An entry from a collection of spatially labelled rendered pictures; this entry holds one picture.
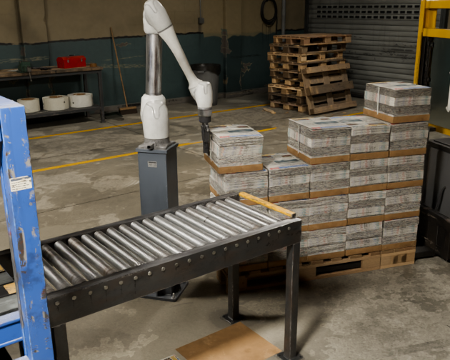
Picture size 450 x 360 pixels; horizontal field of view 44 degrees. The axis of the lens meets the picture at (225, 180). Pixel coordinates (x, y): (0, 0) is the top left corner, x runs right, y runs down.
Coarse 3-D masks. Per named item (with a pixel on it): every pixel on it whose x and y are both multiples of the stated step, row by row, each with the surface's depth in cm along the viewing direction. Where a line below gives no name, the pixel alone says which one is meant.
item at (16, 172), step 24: (0, 120) 158; (24, 120) 162; (0, 144) 163; (24, 144) 164; (0, 168) 167; (24, 168) 166; (24, 192) 167; (24, 216) 169; (24, 240) 171; (24, 264) 173; (24, 288) 175; (24, 312) 178; (48, 312) 182; (24, 336) 185; (48, 336) 184
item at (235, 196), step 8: (232, 192) 317; (208, 200) 305; (216, 200) 305; (176, 208) 293; (184, 208) 293; (192, 208) 296; (136, 216) 282; (144, 216) 282; (152, 216) 282; (104, 224) 272; (112, 224) 272; (120, 224) 272; (128, 224) 274; (80, 232) 263; (88, 232) 263; (104, 232) 267; (48, 240) 254; (56, 240) 254; (64, 240) 256; (80, 240) 261; (0, 256) 239; (8, 256) 241; (80, 256) 263; (8, 264) 242; (8, 272) 243
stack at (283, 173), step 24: (264, 168) 354; (288, 168) 353; (312, 168) 359; (336, 168) 364; (360, 168) 370; (384, 168) 376; (264, 192) 353; (288, 192) 358; (360, 192) 377; (384, 192) 381; (288, 216) 363; (312, 216) 370; (336, 216) 375; (360, 216) 381; (312, 240) 374; (336, 240) 380; (360, 240) 387; (240, 264) 364; (312, 264) 380; (240, 288) 368
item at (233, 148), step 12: (228, 132) 348; (240, 132) 347; (252, 132) 347; (216, 144) 340; (228, 144) 335; (240, 144) 338; (252, 144) 340; (216, 156) 340; (228, 156) 338; (240, 156) 340; (252, 156) 343
